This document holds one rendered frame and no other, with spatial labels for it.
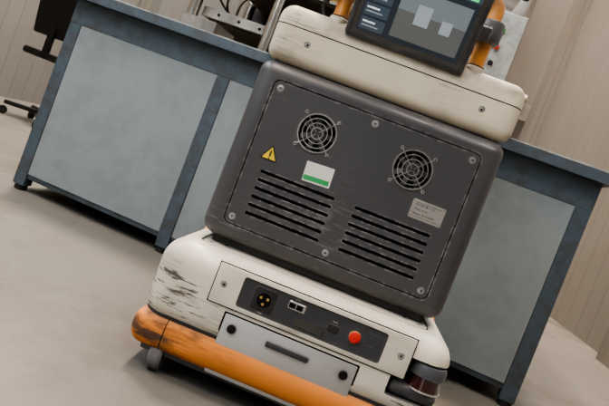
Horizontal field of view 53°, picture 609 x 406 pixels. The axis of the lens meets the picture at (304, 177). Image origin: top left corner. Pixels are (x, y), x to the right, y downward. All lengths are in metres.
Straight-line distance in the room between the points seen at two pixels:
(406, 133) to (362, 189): 0.15
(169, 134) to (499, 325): 1.30
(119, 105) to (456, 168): 1.44
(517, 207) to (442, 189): 0.80
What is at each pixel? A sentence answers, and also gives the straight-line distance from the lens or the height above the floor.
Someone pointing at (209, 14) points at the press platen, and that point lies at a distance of 3.23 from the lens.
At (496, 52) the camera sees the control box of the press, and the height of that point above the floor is 1.28.
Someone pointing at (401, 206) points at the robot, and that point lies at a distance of 1.27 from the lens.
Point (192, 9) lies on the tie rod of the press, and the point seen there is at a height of 0.99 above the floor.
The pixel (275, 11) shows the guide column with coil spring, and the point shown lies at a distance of 3.07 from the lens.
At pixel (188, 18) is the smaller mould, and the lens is 2.49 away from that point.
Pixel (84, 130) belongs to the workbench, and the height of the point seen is 0.31.
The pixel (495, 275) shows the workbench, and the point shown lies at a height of 0.38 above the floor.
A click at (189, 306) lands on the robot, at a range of 1.26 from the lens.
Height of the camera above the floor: 0.53
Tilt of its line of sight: 2 degrees down
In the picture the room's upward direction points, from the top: 21 degrees clockwise
